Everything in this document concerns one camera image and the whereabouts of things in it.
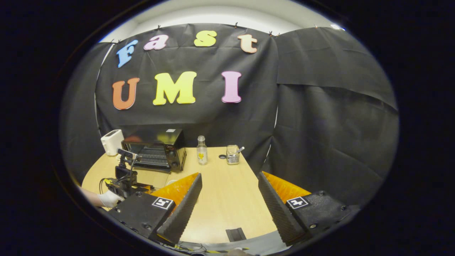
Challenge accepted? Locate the clear glass bottle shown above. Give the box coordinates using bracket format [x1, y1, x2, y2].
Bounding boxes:
[197, 135, 208, 166]

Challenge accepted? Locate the black cable bundle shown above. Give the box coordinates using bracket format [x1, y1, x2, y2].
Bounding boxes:
[173, 241, 214, 254]

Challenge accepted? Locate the black backdrop cloth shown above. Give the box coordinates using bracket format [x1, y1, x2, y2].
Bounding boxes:
[60, 23, 399, 207]

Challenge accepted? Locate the wire mesh basket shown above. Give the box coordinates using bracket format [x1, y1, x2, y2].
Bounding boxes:
[226, 144, 240, 165]

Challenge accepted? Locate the black electric oven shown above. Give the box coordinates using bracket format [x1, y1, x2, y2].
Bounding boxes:
[122, 128, 187, 174]

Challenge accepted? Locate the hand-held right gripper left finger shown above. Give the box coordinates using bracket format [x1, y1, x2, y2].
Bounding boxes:
[107, 172, 203, 246]

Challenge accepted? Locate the white toaster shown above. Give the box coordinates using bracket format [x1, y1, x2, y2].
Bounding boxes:
[101, 129, 125, 156]

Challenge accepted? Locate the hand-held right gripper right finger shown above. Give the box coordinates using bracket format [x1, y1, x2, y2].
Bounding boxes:
[258, 171, 352, 246]

